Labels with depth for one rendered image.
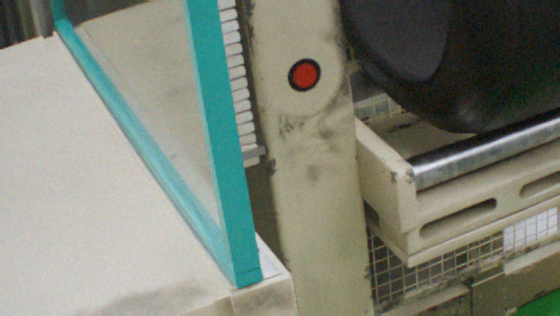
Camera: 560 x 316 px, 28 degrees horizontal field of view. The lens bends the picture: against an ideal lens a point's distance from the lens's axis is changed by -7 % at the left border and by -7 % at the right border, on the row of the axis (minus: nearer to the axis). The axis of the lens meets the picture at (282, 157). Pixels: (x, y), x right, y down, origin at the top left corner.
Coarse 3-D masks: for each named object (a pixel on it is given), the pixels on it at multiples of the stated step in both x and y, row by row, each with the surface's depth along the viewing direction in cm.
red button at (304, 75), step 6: (300, 66) 149; (306, 66) 149; (294, 72) 149; (300, 72) 149; (306, 72) 149; (312, 72) 150; (294, 78) 150; (300, 78) 150; (306, 78) 150; (312, 78) 150; (300, 84) 150; (306, 84) 150
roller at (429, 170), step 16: (512, 128) 160; (528, 128) 160; (544, 128) 161; (464, 144) 158; (480, 144) 158; (496, 144) 158; (512, 144) 159; (528, 144) 160; (416, 160) 155; (432, 160) 156; (448, 160) 156; (464, 160) 157; (480, 160) 158; (496, 160) 159; (416, 176) 154; (432, 176) 155; (448, 176) 157
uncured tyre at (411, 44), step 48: (384, 0) 185; (432, 0) 186; (480, 0) 134; (528, 0) 133; (384, 48) 180; (432, 48) 182; (480, 48) 139; (528, 48) 137; (432, 96) 154; (480, 96) 145; (528, 96) 145
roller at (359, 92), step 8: (360, 72) 181; (352, 80) 179; (360, 80) 179; (368, 80) 180; (352, 88) 179; (360, 88) 179; (368, 88) 180; (376, 88) 180; (352, 96) 179; (360, 96) 180; (368, 96) 181; (376, 96) 182
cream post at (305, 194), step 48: (240, 0) 144; (288, 0) 145; (336, 0) 148; (288, 48) 148; (336, 48) 150; (288, 96) 150; (336, 96) 153; (288, 144) 154; (336, 144) 156; (288, 192) 157; (336, 192) 160; (288, 240) 160; (336, 240) 163; (336, 288) 167
